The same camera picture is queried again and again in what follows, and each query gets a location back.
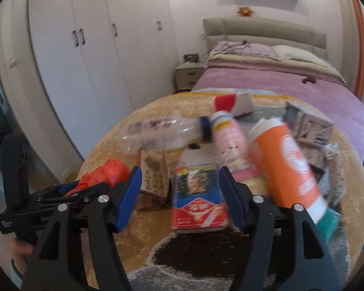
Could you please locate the orange paper cup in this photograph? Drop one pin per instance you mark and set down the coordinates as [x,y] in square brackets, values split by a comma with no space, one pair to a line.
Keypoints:
[287,174]

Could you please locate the pink yogurt bottle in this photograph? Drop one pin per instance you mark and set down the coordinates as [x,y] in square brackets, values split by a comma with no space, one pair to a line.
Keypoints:
[228,137]

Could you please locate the orange beige curtain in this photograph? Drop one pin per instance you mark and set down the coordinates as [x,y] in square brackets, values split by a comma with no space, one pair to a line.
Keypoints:
[353,45]

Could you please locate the clear plastic bottle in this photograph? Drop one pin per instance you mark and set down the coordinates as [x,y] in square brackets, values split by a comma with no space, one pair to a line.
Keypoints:
[166,133]

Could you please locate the orange plush toy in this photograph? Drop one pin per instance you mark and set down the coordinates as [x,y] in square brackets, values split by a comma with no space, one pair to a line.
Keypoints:
[245,11]

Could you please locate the white wardrobe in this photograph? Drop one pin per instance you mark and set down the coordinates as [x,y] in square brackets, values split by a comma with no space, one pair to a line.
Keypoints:
[72,69]

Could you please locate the dark object on bed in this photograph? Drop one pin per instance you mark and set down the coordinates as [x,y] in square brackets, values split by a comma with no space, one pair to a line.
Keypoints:
[309,80]

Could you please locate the white pillow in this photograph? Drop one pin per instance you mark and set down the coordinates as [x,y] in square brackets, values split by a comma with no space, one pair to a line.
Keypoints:
[285,52]

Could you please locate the beige padded headboard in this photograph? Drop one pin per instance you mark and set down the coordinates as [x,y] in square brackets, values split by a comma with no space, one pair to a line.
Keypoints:
[265,31]

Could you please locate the person's left hand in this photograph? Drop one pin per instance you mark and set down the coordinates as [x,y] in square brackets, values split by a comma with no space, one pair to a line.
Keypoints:
[20,250]

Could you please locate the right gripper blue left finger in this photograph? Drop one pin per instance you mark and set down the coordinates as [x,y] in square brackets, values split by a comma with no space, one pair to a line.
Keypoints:
[127,201]

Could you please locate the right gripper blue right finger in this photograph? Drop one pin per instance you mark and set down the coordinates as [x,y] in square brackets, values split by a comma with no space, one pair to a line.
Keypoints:
[234,204]

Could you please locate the beige nightstand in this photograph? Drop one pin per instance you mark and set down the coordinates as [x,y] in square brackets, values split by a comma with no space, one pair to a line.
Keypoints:
[188,74]

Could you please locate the bed with pink cover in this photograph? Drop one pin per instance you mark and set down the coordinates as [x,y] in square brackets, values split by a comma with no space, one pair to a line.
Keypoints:
[284,77]

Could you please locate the grey printed milk carton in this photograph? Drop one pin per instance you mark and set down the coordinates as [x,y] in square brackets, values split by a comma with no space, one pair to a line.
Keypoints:
[307,126]

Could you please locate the pink pillow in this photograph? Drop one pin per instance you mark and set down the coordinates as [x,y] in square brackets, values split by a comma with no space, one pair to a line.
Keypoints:
[243,48]

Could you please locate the white patterned wrapper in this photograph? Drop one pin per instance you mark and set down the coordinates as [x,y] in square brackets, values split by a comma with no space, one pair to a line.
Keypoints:
[327,167]

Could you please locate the orange plastic bag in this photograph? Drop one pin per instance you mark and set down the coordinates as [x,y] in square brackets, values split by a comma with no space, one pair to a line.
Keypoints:
[111,173]

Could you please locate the picture frame on nightstand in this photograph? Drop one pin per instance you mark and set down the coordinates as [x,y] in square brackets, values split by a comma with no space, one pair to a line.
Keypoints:
[191,58]

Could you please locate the blue red snack packet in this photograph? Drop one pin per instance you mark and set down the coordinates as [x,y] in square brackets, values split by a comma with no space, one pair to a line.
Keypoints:
[198,205]

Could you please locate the brown paper box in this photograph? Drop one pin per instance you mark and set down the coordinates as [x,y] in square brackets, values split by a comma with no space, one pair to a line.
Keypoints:
[155,189]

